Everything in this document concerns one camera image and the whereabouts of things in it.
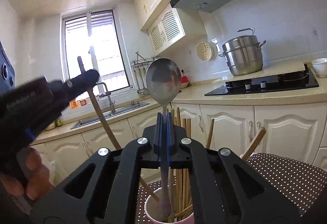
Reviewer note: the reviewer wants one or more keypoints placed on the steel kitchen faucet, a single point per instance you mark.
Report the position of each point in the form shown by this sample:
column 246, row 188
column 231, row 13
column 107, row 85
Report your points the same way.
column 108, row 96

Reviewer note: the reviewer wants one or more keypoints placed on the kitchen window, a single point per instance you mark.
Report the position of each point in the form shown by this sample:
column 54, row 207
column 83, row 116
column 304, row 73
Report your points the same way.
column 107, row 55

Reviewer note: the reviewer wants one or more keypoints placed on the wall utensil rack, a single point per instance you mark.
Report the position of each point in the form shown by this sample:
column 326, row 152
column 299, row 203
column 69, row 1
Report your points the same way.
column 143, row 61

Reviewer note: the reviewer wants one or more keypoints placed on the black glass gas stove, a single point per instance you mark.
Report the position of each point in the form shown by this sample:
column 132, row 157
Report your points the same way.
column 276, row 83

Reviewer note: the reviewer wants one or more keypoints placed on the bundle of wooden chopsticks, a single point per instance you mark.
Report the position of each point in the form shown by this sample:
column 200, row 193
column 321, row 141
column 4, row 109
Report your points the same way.
column 182, row 188

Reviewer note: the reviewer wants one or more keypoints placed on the long wooden chopstick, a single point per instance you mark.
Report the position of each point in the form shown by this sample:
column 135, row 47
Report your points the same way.
column 101, row 114

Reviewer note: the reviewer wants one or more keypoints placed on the wall socket with plug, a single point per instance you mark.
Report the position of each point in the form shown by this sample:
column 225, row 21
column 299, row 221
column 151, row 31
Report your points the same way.
column 184, row 70

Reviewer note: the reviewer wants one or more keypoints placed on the cream perforated colander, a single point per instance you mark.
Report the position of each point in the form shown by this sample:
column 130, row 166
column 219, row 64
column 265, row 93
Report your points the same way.
column 204, row 51

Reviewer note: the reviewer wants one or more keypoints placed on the orange jar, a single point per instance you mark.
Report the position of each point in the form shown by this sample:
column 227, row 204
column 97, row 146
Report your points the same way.
column 76, row 103

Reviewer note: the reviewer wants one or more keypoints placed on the white bowl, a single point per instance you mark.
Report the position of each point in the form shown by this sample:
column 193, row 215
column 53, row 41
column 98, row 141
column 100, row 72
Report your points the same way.
column 319, row 66

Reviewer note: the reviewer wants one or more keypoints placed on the person's left hand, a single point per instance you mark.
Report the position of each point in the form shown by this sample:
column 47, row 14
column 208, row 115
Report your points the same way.
column 38, row 175

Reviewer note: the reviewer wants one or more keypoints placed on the polka dot cloth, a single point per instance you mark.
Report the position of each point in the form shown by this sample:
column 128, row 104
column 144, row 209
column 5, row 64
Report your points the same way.
column 281, row 178

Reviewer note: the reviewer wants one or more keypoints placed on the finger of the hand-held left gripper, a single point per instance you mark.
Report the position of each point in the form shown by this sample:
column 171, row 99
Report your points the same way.
column 79, row 83

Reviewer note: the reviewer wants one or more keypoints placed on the cream lower cabinets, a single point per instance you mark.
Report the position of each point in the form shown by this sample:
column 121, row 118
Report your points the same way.
column 281, row 126

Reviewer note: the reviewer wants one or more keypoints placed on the stainless steel steamer pot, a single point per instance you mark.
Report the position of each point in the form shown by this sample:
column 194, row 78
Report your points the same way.
column 245, row 57

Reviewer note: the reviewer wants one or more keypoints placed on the pale cutting board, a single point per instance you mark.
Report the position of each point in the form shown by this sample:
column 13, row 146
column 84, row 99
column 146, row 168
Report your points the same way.
column 281, row 69

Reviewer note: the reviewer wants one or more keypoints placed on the pink cup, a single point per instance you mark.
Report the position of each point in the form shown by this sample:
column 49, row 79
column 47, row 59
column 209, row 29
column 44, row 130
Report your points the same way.
column 153, row 213

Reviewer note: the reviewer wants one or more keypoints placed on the steel spoon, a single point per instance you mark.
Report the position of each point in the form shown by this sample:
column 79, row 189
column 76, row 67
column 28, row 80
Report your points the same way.
column 163, row 78

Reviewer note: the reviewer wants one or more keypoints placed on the red lidded container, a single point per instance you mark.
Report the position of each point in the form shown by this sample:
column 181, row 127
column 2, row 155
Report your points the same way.
column 185, row 80

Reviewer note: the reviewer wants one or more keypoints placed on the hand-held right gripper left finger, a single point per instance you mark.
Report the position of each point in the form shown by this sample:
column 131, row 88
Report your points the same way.
column 159, row 138

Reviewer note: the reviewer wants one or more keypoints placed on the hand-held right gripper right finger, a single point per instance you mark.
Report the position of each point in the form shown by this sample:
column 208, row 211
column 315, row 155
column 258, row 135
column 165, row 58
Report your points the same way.
column 170, row 138

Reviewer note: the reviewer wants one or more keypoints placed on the stainless steel sink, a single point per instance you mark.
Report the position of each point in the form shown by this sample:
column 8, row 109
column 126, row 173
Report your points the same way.
column 122, row 110

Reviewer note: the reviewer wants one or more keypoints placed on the small lattice door cabinet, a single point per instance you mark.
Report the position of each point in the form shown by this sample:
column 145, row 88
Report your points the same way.
column 166, row 29

